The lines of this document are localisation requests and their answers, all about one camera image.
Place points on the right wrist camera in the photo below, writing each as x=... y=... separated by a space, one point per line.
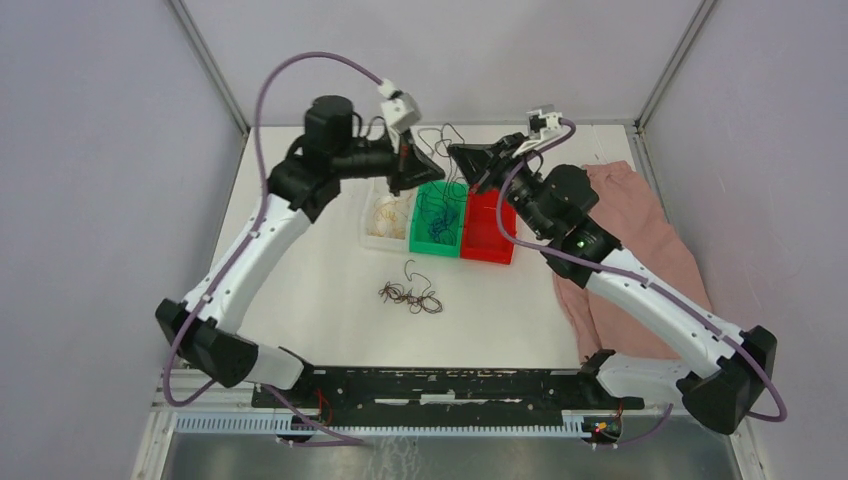
x=544 y=126

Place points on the green plastic bin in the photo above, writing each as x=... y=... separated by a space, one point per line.
x=438 y=219

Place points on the white cable duct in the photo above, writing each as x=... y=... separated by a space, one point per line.
x=282 y=424

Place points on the red plastic bin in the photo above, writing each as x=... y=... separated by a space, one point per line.
x=481 y=239

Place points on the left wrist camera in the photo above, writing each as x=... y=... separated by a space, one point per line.
x=400 y=112

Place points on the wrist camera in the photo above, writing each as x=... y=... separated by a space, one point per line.
x=400 y=112
x=544 y=126

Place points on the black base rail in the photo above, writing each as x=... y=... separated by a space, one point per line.
x=439 y=397

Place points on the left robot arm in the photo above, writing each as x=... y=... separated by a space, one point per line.
x=203 y=326

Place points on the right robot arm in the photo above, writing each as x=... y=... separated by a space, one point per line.
x=721 y=369

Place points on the clear plastic bin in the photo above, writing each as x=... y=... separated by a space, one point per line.
x=385 y=220

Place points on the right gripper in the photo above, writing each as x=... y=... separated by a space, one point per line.
x=478 y=161

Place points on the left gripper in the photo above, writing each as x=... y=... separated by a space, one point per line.
x=409 y=167

